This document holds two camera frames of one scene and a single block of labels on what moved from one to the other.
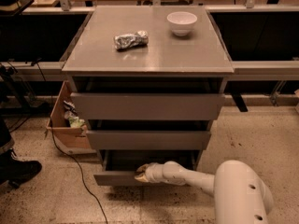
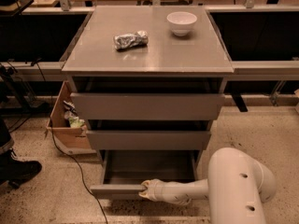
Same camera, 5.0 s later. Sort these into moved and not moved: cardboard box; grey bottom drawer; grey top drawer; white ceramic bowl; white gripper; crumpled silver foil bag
Moved: grey bottom drawer; white gripper
Not moved: crumpled silver foil bag; cardboard box; grey top drawer; white ceramic bowl
